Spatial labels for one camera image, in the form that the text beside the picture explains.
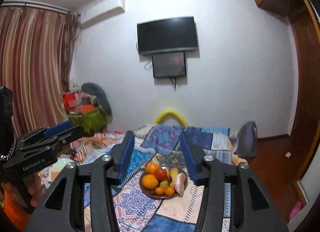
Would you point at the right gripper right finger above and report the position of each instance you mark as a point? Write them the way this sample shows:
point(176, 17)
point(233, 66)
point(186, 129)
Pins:
point(252, 208)

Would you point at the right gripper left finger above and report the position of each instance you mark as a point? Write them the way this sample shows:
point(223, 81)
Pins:
point(62, 207)

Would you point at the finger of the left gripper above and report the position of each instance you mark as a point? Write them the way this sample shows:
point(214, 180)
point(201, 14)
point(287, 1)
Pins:
point(35, 142)
point(58, 129)

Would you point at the pink pomelo segment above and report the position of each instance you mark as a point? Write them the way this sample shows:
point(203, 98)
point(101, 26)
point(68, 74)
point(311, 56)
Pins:
point(179, 183)

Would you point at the small mandarin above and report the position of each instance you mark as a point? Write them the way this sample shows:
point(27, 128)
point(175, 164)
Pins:
point(159, 191)
point(169, 191)

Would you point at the red tomato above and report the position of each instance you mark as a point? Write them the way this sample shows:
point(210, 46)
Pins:
point(160, 174)

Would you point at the green bag with clutter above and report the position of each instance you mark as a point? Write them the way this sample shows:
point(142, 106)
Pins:
point(84, 110)

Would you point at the purple grey backpack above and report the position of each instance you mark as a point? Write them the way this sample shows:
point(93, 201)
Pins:
point(247, 140)

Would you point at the green yellow fruit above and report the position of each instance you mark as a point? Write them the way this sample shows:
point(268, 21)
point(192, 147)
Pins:
point(164, 184)

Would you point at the dark brown plate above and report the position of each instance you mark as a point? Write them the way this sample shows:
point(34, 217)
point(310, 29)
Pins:
point(151, 193)

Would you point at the large orange front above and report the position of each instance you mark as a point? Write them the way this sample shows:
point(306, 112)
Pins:
point(150, 182)

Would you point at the large orange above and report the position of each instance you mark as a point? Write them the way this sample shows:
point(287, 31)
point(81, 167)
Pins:
point(150, 182)
point(151, 168)

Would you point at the large orange back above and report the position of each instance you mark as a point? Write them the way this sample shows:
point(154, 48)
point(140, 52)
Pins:
point(151, 168)

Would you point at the patchwork patterned bedspread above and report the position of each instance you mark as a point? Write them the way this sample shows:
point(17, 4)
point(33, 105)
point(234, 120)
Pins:
point(154, 144)

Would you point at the striped brown curtain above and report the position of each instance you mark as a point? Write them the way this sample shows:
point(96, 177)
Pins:
point(36, 57)

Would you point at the brown wooden door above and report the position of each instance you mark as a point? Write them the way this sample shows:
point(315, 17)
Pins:
point(305, 132)

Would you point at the white air conditioner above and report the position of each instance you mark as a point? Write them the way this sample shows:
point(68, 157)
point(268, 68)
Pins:
point(101, 11)

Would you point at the grey panel under television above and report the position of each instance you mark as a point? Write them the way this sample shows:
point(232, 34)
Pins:
point(169, 65)

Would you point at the yellow curved bed rail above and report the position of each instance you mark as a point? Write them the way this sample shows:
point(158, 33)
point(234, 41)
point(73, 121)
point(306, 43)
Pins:
point(170, 113)

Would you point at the black wall television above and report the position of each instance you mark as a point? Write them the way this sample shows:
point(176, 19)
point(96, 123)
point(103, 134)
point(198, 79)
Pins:
point(167, 35)

